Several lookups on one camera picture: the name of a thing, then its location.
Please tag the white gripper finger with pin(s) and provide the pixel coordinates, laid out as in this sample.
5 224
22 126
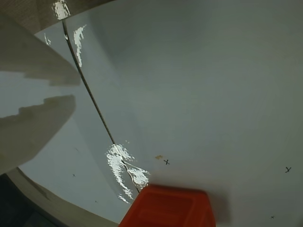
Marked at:
35 56
35 130

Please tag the orange cube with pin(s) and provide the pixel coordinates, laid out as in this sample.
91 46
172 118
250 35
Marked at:
165 208

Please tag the white paper sheet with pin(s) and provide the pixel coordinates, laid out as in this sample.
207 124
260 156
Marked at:
82 146
189 94

